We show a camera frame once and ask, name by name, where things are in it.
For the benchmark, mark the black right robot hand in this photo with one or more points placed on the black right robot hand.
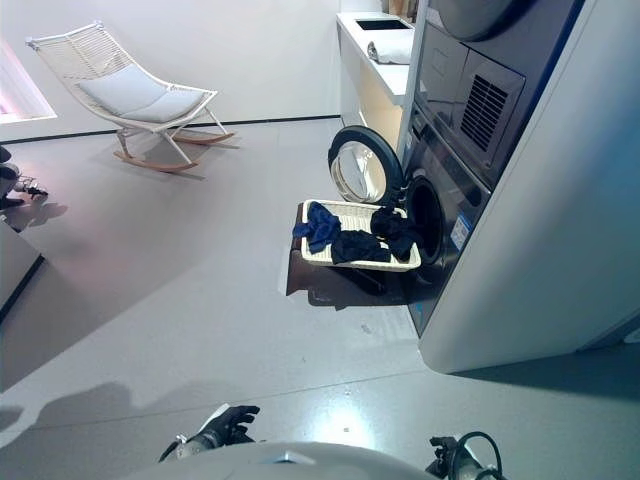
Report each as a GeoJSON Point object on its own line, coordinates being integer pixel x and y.
{"type": "Point", "coordinates": [444, 450]}

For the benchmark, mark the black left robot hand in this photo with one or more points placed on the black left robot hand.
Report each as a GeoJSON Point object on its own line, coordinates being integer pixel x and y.
{"type": "Point", "coordinates": [231, 422]}

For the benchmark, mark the blue garment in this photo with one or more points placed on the blue garment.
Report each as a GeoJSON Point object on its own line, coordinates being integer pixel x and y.
{"type": "Point", "coordinates": [320, 227]}

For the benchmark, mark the plain black garment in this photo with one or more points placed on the plain black garment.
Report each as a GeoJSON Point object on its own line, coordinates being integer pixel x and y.
{"type": "Point", "coordinates": [357, 247]}

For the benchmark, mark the black garment with yellow tag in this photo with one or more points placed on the black garment with yellow tag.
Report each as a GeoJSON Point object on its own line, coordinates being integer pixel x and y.
{"type": "Point", "coordinates": [392, 227]}

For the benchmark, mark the round glass washing machine door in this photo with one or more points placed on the round glass washing machine door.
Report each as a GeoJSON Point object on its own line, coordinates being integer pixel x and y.
{"type": "Point", "coordinates": [367, 155]}

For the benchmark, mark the silver robot torso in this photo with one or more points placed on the silver robot torso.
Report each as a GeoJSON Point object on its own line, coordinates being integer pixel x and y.
{"type": "Point", "coordinates": [300, 462]}

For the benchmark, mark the dark brown stool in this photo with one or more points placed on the dark brown stool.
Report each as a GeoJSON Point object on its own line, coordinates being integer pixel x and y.
{"type": "Point", "coordinates": [310, 280]}

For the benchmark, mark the white wicker laundry basket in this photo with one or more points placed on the white wicker laundry basket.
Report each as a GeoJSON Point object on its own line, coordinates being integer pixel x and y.
{"type": "Point", "coordinates": [357, 217]}

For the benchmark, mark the grey platform with black edge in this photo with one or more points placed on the grey platform with black edge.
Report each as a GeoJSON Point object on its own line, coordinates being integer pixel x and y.
{"type": "Point", "coordinates": [15, 265]}

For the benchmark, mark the silver black humanoid robot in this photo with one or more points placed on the silver black humanoid robot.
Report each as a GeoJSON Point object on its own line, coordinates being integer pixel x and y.
{"type": "Point", "coordinates": [10, 180]}

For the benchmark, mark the light grey chair cushion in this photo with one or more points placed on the light grey chair cushion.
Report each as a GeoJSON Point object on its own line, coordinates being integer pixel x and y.
{"type": "Point", "coordinates": [135, 95]}

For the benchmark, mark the white counter cabinet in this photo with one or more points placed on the white counter cabinet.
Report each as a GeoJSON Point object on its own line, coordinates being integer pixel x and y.
{"type": "Point", "coordinates": [370, 95]}

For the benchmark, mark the dark grey dryer with vent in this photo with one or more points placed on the dark grey dryer with vent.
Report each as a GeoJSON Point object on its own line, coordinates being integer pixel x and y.
{"type": "Point", "coordinates": [450, 85]}

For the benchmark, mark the white rocking chair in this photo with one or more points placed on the white rocking chair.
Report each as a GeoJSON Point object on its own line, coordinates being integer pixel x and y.
{"type": "Point", "coordinates": [90, 55]}

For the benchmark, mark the white folded cloth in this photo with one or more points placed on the white folded cloth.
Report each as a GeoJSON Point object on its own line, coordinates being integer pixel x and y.
{"type": "Point", "coordinates": [392, 54]}

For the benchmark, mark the black inset hob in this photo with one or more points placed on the black inset hob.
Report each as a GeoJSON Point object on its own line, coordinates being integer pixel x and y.
{"type": "Point", "coordinates": [381, 24]}

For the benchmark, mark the white appliance enclosure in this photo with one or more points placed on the white appliance enclosure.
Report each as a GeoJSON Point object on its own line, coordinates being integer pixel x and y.
{"type": "Point", "coordinates": [550, 250]}

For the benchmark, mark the lit wall niche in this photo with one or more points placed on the lit wall niche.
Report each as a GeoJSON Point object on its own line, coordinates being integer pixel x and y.
{"type": "Point", "coordinates": [20, 85]}

